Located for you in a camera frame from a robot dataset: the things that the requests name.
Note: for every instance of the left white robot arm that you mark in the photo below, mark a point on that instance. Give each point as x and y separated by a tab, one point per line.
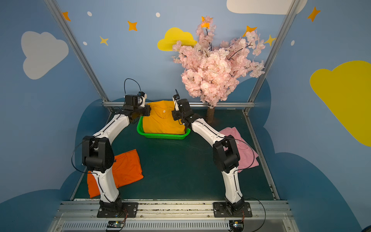
97	152

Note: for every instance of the aluminium frame post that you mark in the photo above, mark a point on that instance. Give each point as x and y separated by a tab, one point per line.
288	20
68	33

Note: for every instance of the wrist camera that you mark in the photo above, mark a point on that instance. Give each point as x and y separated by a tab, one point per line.
176	98
142	99

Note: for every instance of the left green circuit board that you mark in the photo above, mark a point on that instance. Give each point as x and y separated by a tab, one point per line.
115	225

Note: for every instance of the aluminium front rail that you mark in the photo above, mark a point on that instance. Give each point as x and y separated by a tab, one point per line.
173	216

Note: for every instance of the left aluminium frame post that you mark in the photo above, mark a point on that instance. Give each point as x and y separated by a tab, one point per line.
68	33

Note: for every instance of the right green circuit board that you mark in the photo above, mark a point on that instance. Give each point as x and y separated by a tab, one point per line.
236	226

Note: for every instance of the green plastic basket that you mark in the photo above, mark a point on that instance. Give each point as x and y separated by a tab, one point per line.
160	136

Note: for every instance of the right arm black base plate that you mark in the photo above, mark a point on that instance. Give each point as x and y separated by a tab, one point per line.
220	210

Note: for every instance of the right aluminium frame post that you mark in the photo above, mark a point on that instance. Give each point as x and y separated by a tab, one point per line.
288	20

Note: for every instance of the yellow t-shirt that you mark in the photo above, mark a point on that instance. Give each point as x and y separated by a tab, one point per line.
161	120

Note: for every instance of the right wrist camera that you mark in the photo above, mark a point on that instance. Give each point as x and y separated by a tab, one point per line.
176	98

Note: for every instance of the aluminium rear frame bar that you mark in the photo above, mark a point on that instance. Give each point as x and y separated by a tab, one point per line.
228	105

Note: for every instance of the pink artificial blossom tree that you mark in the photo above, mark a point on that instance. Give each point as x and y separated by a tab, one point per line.
212	73

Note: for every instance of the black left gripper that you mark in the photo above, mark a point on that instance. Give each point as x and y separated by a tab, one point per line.
144	110

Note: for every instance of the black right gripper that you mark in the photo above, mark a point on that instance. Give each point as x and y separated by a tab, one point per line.
177	114

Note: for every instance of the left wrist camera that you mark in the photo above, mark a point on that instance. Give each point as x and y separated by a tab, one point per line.
142	99

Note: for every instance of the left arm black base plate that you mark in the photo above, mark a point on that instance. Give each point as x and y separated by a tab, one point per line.
117	210

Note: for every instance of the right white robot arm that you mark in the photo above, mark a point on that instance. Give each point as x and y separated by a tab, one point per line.
225	152

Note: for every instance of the green circuit board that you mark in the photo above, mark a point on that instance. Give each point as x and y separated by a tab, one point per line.
236	226
115	225

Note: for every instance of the orange t-shirt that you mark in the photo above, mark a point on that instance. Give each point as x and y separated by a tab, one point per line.
126	170

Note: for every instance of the pink t-shirt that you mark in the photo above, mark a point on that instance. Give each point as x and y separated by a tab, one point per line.
248	156

